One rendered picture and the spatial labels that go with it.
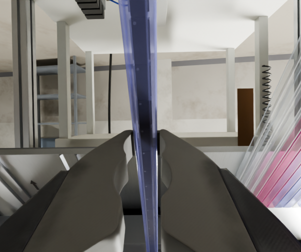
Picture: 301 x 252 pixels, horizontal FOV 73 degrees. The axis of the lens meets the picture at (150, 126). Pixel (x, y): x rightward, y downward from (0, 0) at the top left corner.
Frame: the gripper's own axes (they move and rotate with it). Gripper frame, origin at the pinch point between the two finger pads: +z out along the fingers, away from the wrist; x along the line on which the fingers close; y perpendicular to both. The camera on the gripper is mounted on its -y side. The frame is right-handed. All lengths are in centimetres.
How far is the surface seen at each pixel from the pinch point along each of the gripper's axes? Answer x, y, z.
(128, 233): -4.1, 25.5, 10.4
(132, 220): -3.6, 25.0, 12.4
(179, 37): 11, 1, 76
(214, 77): 92, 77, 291
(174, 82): 33, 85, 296
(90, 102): -29, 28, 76
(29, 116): -32, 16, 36
